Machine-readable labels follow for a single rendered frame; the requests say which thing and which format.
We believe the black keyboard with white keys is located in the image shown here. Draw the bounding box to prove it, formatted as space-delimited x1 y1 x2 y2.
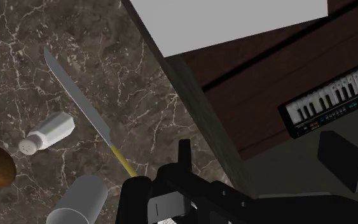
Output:
277 55 358 139

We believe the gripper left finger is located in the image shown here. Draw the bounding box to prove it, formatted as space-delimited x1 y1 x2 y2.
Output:
115 139 198 224

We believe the grey cup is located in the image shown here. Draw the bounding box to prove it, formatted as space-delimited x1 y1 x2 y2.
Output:
46 174 109 224

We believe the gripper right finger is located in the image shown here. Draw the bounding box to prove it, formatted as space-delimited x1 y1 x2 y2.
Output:
317 130 358 202

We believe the white salt shaker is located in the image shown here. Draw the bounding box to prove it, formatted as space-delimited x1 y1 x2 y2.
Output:
18 111 76 156

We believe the yellow handled knife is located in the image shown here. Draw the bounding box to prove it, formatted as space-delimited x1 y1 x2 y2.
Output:
43 46 139 178

